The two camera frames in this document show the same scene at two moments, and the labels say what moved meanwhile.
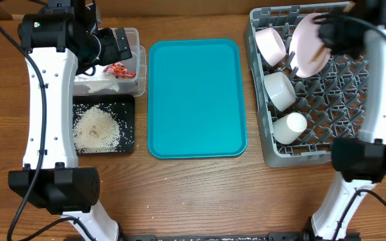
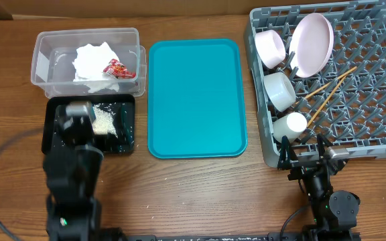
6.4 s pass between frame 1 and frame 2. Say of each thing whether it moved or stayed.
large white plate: stayed
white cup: stayed
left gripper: moved
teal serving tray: stayed
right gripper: moved
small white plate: stayed
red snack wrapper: stayed
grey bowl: stayed
